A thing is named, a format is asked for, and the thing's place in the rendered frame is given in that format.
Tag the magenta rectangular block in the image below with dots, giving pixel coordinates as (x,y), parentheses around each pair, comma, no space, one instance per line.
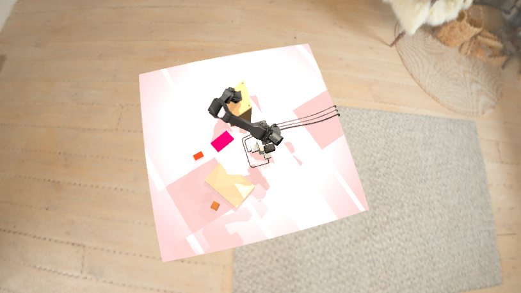
(223,140)

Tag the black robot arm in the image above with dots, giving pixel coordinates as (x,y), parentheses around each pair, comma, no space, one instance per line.
(260,131)

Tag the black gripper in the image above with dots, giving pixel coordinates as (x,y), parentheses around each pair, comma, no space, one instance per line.
(268,147)

